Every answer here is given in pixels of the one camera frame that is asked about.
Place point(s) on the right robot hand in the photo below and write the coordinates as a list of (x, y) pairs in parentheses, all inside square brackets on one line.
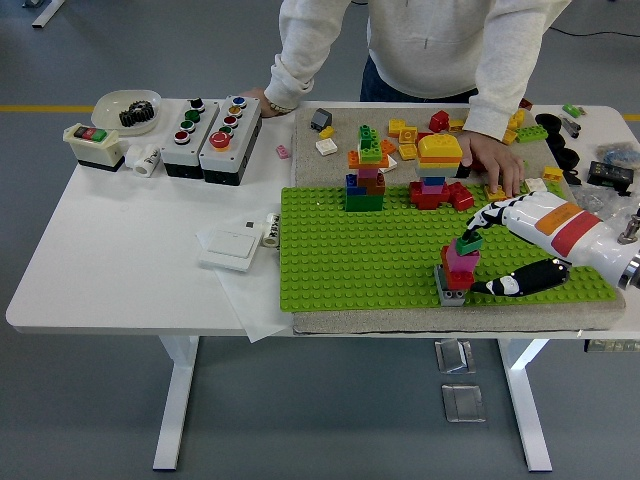
[(565, 230)]

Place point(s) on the person's right hand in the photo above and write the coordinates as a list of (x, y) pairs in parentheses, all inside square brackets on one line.
[(255, 95)]

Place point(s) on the person's left hand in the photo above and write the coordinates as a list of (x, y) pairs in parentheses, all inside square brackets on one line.
[(495, 157)]

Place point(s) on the black square brick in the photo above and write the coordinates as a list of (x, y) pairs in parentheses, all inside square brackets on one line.
[(462, 172)]

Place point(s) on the large red brick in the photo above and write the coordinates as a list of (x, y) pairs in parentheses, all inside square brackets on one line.
[(462, 196)]

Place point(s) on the yellow square brick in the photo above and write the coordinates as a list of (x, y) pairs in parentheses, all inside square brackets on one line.
[(456, 124), (407, 135), (494, 196), (510, 136), (518, 119), (407, 151), (553, 173), (396, 126)]

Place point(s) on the dark green brick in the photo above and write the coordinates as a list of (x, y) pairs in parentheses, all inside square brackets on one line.
[(469, 244)]

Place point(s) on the pink square brick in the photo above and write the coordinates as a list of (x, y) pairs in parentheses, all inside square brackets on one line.
[(457, 271), (457, 260)]

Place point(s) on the person's left forearm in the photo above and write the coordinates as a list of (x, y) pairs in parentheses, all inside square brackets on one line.
[(505, 70)]

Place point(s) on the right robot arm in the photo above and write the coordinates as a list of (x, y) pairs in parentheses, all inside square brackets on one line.
[(634, 272)]

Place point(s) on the person's right forearm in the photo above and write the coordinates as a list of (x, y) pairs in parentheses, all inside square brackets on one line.
[(300, 55)]

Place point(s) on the white square brick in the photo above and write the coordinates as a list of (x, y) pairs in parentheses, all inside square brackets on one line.
[(391, 162), (326, 146), (533, 185)]

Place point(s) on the red-based yellow-domed brick tower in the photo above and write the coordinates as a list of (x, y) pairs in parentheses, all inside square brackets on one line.
[(437, 149)]

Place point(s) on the brown brick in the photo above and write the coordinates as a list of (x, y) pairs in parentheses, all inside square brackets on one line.
[(526, 104)]

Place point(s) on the small pink brick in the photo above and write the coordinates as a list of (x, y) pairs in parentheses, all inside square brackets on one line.
[(283, 151)]

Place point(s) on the narrow red brick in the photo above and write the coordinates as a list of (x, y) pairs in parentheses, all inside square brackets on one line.
[(439, 121)]

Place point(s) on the grey sloped brick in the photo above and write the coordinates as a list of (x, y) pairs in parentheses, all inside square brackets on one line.
[(320, 119)]

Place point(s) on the small red brick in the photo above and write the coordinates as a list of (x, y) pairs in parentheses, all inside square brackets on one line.
[(423, 136)]

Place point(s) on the small yellow brick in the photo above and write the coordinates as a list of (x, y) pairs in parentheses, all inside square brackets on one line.
[(326, 132)]

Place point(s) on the small orange brick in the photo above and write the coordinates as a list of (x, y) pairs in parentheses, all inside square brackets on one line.
[(389, 146)]

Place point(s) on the red square brick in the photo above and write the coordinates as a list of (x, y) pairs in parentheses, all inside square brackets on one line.
[(460, 281)]

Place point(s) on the grey square brick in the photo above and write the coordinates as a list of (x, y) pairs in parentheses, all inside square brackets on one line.
[(452, 297)]

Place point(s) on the green-based multicolour brick tower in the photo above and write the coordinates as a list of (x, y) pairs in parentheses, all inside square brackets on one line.
[(364, 201)]

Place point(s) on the clear bag of screws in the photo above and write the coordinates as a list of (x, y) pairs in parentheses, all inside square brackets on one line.
[(607, 205)]

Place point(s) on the small black clip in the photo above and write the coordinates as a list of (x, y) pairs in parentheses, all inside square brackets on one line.
[(573, 176)]

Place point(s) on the emergency-stop button control box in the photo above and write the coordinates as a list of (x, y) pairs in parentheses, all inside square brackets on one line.
[(222, 160)]

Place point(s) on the black electronic device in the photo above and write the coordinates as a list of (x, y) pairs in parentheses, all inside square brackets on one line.
[(610, 172)]

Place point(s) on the metal hand tool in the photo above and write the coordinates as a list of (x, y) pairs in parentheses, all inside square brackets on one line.
[(571, 127)]

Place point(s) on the small green keyed block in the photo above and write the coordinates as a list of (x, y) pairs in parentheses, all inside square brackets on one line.
[(570, 109)]

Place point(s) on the plastic bag of blue parts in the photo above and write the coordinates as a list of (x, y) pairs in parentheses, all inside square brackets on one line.
[(620, 152)]

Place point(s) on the three-button control box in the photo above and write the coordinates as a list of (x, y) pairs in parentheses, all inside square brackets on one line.
[(175, 155)]

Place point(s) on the black gear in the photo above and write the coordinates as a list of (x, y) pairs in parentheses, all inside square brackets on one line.
[(135, 114)]

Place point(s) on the desk control panel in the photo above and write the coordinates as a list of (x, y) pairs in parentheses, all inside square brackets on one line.
[(610, 345)]

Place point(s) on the white pipe tee fitting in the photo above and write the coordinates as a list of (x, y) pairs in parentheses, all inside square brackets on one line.
[(142, 160)]

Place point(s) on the person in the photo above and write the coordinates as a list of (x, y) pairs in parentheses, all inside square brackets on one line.
[(425, 45)]

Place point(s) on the white printed tube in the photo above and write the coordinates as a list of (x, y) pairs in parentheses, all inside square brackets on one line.
[(271, 235)]

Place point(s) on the white bowl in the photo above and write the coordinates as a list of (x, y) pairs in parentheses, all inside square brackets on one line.
[(107, 112)]

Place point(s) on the metal floor socket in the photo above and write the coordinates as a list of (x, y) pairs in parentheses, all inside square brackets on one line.
[(454, 356), (464, 402)]

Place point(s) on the green studded baseplate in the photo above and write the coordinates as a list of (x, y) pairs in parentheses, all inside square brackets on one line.
[(350, 260)]

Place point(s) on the white table leg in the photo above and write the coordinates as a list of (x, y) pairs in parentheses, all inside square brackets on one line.
[(174, 425), (529, 425)]

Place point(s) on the white paper sheet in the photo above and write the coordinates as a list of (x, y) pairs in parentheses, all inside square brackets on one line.
[(250, 305)]

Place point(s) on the grey-brown mat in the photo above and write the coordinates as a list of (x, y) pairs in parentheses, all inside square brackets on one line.
[(350, 322)]

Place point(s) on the white table foot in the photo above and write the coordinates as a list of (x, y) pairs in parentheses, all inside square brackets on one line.
[(47, 12)]

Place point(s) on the white wall switch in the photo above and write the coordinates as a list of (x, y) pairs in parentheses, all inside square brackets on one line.
[(227, 247)]

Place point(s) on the white red-green switch box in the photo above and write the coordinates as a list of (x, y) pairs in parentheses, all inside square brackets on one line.
[(95, 150)]

